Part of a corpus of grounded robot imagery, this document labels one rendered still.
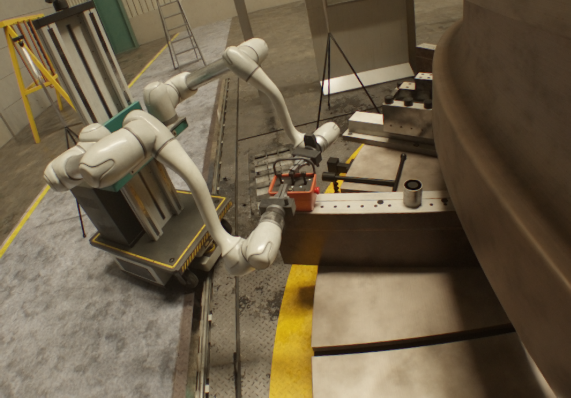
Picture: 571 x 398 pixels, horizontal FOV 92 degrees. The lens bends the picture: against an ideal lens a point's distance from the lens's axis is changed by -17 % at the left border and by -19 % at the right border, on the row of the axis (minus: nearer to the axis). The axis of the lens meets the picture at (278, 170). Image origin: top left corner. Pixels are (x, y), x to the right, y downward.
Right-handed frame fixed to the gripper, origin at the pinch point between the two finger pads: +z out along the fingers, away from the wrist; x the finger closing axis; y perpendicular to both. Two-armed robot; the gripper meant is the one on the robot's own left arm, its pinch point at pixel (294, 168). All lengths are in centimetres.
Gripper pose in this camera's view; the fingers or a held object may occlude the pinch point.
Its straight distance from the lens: 148.0
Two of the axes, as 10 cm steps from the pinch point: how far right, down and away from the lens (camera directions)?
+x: -7.9, -1.9, 5.8
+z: -5.7, 5.7, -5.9
